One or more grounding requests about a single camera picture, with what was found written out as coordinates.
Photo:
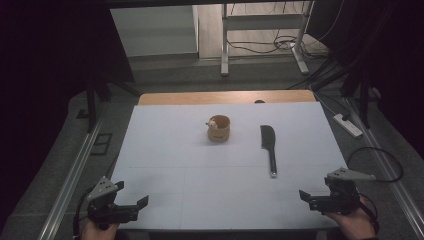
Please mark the person's left hand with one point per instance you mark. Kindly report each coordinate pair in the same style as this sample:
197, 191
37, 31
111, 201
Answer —
98, 234

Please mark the black comb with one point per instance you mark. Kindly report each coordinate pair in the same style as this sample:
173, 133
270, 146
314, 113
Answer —
268, 138

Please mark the wooden table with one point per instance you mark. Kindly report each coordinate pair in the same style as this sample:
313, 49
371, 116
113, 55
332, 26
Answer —
200, 97

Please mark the grey panel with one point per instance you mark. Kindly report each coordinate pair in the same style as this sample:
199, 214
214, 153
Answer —
153, 30

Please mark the black rectangular floor frame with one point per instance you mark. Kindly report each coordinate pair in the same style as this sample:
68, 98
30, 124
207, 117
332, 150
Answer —
101, 144

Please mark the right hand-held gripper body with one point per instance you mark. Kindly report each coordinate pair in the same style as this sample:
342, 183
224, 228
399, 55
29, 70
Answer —
340, 200

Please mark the white metal stand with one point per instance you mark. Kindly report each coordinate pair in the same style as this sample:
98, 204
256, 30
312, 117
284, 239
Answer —
263, 22

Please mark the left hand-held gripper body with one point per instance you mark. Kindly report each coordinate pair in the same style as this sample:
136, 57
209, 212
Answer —
101, 191

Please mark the white table mat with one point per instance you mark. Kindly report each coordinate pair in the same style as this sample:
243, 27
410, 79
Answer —
200, 180

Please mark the white power strip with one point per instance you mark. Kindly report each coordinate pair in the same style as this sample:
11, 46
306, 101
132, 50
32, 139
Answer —
348, 126

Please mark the person's right hand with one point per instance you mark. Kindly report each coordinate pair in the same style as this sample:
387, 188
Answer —
356, 225

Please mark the wooden cup with animal figure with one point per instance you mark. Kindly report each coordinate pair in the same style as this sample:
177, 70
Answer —
219, 131

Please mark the small dark round object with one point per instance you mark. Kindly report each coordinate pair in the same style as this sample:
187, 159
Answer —
259, 101

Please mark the black stand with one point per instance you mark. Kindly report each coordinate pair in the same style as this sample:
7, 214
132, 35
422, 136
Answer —
91, 106
363, 96

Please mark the aluminium rail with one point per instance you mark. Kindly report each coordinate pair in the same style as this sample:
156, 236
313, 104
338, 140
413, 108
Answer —
71, 180
386, 166

